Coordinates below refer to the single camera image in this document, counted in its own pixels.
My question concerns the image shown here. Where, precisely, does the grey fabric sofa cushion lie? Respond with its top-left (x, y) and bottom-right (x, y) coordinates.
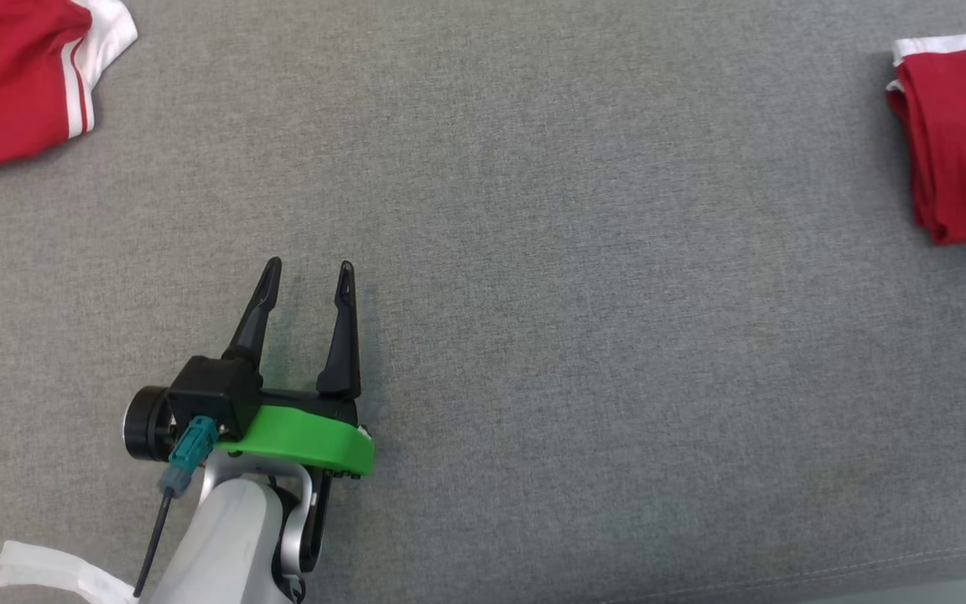
top-left (0, 0), bottom-right (966, 604)

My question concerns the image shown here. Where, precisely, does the left camera cable teal plug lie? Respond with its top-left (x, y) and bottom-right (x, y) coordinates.
top-left (132, 417), bottom-right (221, 600)

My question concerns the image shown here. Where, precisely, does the red shirt with white stripes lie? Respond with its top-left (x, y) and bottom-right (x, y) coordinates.
top-left (0, 0), bottom-right (138, 173)

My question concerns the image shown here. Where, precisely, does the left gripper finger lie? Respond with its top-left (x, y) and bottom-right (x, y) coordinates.
top-left (317, 261), bottom-right (362, 400)
top-left (223, 258), bottom-right (283, 370)

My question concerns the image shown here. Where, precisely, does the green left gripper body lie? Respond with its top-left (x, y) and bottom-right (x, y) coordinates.
top-left (215, 388), bottom-right (376, 479)

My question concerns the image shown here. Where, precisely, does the white translucent strap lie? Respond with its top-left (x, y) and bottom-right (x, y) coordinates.
top-left (0, 541), bottom-right (138, 604)

